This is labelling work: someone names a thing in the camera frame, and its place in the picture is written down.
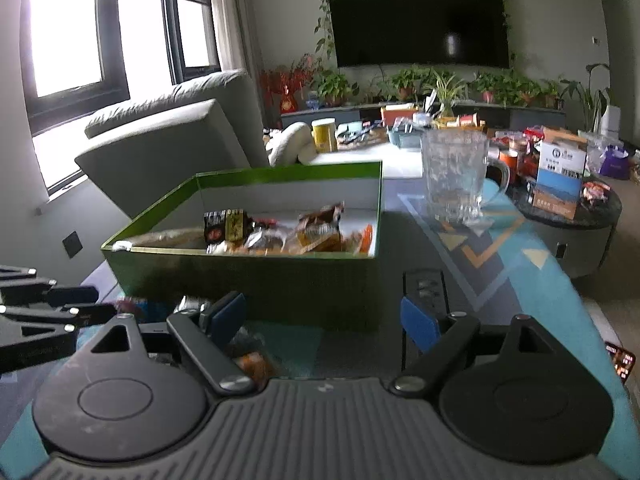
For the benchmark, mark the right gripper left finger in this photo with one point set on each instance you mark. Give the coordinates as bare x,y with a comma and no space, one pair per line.
202,330

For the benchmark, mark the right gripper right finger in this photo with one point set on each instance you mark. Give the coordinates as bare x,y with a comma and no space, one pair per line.
447,344

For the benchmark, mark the black yellow snack packet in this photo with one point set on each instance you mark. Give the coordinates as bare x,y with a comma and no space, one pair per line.
229,225

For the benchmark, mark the blue patterned table mat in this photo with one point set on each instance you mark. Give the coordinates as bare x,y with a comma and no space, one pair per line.
521,276

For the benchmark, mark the green cardboard box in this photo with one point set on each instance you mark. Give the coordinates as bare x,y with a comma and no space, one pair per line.
312,258

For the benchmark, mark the round dark side table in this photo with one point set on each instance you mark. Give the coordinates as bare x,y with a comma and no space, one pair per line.
580,245

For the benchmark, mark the clear glass mug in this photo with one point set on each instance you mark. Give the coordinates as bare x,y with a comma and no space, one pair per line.
455,163

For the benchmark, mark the round white coffee table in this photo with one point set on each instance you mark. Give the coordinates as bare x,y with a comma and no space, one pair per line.
397,163

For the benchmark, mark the grey armchair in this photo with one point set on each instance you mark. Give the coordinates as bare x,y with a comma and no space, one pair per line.
140,150

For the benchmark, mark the orange lidded jar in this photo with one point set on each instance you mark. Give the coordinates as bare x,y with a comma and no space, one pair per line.
510,159

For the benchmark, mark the blue grey tray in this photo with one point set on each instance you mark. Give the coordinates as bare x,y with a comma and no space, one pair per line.
405,137

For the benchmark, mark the white blue carton box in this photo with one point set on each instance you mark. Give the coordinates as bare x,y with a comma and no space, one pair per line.
561,168

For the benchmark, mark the yellow canister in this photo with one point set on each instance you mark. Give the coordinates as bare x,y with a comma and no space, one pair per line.
324,131

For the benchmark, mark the purple gift bag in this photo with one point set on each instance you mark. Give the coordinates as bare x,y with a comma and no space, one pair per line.
615,163

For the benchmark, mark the black wall socket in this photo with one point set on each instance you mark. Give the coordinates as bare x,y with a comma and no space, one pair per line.
72,245

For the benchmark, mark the black wall television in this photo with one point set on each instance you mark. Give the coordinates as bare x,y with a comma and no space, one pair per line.
424,32

